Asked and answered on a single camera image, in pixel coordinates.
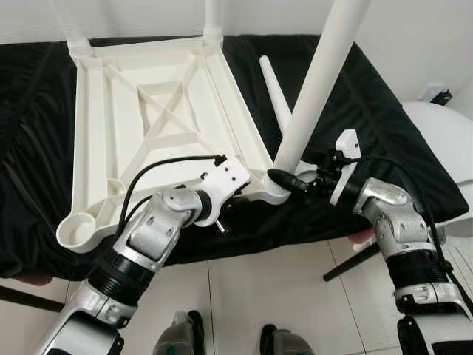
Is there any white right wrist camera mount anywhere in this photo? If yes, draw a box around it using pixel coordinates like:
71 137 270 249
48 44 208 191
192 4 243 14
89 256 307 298
329 129 361 206

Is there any silver robot right leg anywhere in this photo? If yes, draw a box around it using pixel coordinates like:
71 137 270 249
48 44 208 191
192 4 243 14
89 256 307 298
259 324 317 355

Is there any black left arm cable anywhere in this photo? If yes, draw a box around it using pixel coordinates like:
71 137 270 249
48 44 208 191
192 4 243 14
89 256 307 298
117 154 228 245

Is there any white plastic table top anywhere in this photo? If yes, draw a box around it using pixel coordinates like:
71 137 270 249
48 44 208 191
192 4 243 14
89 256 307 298
57 35 293 254

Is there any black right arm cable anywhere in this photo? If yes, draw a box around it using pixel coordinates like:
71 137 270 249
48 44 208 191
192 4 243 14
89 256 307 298
347 155 473 311

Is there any white wall socket with plug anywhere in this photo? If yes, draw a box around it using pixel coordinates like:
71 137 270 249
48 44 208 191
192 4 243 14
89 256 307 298
423 85 453 104

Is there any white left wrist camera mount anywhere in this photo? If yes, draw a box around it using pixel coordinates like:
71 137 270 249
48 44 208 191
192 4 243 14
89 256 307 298
194 157 252 226

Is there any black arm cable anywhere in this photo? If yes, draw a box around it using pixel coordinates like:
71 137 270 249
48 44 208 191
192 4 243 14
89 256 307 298
117 154 228 245
347 155 473 311

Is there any white plastic table leg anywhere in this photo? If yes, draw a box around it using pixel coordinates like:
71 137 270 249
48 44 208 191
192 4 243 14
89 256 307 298
270 0 372 200
48 0 95 58
203 0 225 41
259 55 293 138

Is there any white rounded appliance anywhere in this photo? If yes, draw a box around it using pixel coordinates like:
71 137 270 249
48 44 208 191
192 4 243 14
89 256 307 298
403 100 473 237

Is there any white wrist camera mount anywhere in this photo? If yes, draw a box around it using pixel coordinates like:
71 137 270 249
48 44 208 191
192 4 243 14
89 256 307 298
329 129 361 206
194 157 252 226

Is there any black metal table leg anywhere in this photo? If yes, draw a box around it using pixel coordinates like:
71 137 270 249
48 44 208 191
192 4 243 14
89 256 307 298
323 244 381 283
0 285 67 311

